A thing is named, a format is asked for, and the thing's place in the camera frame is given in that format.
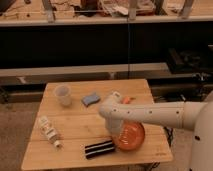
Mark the orange carrot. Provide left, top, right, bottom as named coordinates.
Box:
left=122, top=97, right=135, bottom=104

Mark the blue sponge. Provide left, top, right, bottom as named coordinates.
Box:
left=82, top=93, right=100, bottom=107

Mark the long wooden shelf bench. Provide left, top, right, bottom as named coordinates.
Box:
left=0, top=63, right=194, bottom=86

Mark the white tube bottle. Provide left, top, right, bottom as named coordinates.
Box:
left=38, top=116, right=62, bottom=148

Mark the wooden folding table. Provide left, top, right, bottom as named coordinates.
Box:
left=22, top=79, right=173, bottom=171

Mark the clear plastic cup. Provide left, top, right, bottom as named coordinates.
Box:
left=54, top=84, right=71, bottom=107

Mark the black white striped block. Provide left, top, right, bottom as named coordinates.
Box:
left=85, top=140, right=115, bottom=159

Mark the orange ceramic bowl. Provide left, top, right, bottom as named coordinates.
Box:
left=112, top=121, right=145, bottom=151

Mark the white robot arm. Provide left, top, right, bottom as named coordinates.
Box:
left=99, top=91, right=213, bottom=171

